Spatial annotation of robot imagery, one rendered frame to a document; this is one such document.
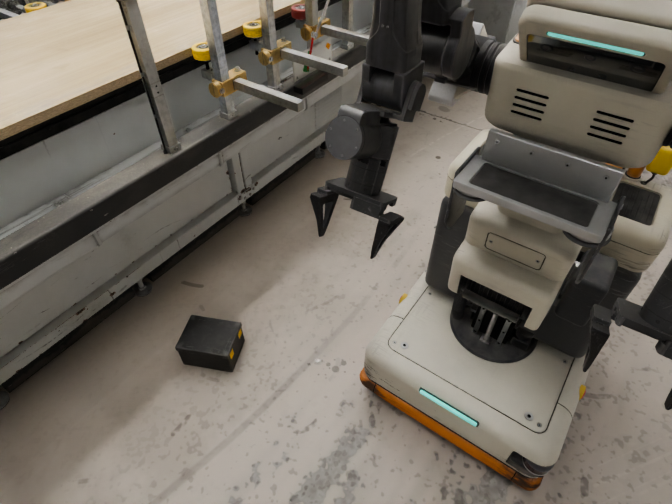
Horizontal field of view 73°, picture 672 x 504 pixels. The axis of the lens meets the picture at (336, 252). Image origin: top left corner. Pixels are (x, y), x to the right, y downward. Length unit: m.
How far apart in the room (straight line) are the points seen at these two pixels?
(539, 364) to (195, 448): 1.13
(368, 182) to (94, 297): 1.45
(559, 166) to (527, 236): 0.19
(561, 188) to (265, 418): 1.22
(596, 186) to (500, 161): 0.16
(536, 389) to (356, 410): 0.59
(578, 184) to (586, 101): 0.14
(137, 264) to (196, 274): 0.26
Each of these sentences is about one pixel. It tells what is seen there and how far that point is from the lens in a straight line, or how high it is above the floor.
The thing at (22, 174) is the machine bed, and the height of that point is 0.74.
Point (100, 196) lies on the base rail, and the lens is 1.47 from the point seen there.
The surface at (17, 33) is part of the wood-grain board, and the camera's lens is 2.14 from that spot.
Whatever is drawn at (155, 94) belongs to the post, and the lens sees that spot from 1.48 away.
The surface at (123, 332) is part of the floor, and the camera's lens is 2.02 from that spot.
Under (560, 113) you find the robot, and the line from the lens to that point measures 0.83.
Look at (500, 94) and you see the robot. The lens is 0.85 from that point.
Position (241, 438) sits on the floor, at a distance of 1.66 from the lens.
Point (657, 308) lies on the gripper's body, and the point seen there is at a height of 1.10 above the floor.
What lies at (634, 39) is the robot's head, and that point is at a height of 1.30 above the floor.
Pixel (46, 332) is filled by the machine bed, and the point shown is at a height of 0.17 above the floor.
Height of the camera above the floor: 1.51
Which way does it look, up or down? 46 degrees down
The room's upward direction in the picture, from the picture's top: straight up
